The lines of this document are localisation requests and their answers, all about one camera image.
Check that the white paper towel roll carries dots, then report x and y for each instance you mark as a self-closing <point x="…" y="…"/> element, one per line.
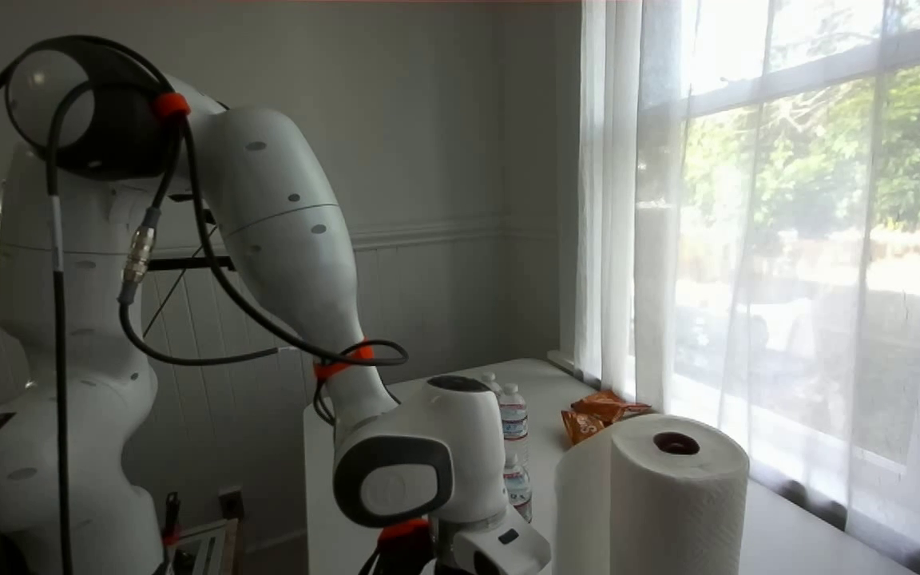
<point x="652" y="496"/>

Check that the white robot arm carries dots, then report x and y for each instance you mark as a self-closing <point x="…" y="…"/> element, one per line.
<point x="105" y="134"/>

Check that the clear water bottle far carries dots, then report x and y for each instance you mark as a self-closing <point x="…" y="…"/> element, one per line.
<point x="494" y="380"/>

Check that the clear water bottle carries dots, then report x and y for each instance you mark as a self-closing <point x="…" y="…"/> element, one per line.
<point x="513" y="414"/>
<point x="520" y="488"/>
<point x="494" y="380"/>

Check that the clear water bottle right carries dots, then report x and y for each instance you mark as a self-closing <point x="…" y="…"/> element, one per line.
<point x="513" y="414"/>

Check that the orange snack bag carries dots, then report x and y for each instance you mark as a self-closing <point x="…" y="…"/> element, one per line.
<point x="595" y="414"/>

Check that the clear water bottle near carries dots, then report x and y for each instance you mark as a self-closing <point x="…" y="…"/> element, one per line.
<point x="520" y="488"/>

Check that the white sheer curtain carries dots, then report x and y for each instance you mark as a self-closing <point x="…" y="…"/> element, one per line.
<point x="603" y="332"/>

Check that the black camera boom stand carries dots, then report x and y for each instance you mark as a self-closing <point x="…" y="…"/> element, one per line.
<point x="177" y="262"/>

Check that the window frame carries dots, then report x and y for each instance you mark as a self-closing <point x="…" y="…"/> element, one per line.
<point x="776" y="232"/>

